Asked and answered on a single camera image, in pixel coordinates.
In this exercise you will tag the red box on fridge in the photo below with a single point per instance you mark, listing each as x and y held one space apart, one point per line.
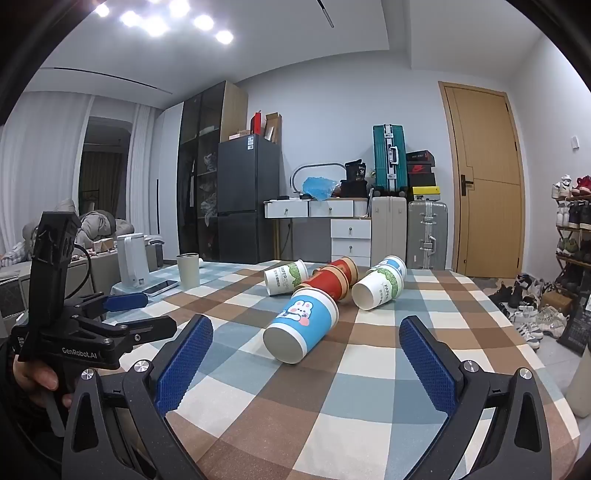
256 123

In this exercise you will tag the cardboard box on fridge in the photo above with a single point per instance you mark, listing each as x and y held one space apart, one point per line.
272 129

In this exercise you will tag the teal suitcase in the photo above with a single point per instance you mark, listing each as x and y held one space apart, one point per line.
390 158

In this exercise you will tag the blue bunny paper cup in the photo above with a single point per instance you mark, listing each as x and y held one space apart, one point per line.
304 321

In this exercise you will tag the black refrigerator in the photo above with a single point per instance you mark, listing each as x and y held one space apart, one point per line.
248 175

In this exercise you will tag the white green paper cup left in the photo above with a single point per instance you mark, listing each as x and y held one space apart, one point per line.
286 278

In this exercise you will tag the wooden door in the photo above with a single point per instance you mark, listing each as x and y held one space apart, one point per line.
489 192

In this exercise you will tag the white water dispenser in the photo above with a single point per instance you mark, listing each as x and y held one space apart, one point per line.
132 260

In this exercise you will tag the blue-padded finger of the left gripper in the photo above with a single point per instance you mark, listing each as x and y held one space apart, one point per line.
117 302

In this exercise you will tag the shoe rack with shoes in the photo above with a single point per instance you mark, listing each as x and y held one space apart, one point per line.
572 222

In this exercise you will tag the white drawer desk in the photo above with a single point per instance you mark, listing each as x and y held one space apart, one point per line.
321 231

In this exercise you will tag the blue plastic bag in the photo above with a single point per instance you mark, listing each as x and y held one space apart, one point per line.
319 188

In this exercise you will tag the person's left hand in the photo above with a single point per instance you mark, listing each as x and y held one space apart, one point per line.
35 378

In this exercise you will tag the stacked shoe boxes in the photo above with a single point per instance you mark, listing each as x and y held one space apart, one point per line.
420 170

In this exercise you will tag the white trash bin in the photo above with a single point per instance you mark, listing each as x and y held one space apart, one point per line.
578 393

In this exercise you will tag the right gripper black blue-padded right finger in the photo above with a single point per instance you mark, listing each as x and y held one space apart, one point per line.
517 444

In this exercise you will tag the red paper cup rear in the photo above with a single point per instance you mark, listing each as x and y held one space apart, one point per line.
348 267

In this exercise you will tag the checkered tablecloth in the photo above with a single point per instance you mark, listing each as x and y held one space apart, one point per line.
354 407

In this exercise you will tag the beige tumbler mug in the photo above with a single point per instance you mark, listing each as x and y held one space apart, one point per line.
188 265

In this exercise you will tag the shoes on floor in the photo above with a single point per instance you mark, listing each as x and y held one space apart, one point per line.
535 308

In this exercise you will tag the white curtain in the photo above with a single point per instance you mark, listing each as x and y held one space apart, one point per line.
41 148

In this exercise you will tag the red paper cup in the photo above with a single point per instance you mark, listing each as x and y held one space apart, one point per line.
348 267
331 280

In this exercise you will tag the dark glass display cabinet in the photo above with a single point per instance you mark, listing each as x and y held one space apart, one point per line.
207 119

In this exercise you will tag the smartphone on table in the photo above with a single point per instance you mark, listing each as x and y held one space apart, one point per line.
160 287

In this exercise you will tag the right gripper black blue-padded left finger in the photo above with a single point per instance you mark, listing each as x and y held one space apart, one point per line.
117 427

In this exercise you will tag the red paper cup front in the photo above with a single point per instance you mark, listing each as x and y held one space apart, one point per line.
331 280

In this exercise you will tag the white green paper cup right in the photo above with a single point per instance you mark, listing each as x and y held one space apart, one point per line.
383 283

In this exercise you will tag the white green paper cup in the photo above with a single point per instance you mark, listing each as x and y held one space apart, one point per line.
286 278
383 283

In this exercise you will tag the beige suitcase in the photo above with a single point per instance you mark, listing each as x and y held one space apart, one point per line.
389 228

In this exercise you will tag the ceiling light cluster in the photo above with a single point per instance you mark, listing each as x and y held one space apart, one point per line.
160 17

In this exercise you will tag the black bag on desk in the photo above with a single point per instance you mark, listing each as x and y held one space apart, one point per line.
355 185

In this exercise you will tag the silver aluminium suitcase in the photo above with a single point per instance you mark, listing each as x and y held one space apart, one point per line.
427 235

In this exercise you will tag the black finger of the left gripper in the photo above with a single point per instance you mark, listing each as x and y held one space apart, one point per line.
127 335

